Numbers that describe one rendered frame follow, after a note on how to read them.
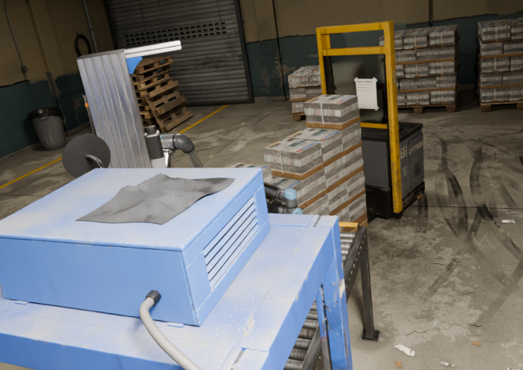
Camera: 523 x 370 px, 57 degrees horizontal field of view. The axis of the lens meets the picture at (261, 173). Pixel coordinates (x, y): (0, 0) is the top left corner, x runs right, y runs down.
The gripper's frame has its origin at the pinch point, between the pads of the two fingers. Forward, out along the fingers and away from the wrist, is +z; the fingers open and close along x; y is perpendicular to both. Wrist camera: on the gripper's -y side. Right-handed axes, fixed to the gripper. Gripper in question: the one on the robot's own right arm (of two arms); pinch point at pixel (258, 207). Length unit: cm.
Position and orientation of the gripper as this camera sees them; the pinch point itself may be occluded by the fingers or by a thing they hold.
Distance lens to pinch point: 332.7
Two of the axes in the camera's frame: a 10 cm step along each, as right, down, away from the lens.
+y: -1.4, -9.3, -3.4
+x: -6.6, 3.4, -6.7
